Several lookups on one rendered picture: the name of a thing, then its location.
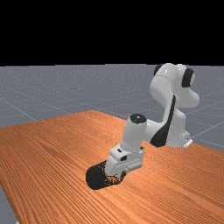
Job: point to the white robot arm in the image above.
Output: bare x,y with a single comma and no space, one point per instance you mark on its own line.
166,96

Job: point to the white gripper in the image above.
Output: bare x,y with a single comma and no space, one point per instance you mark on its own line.
125,160

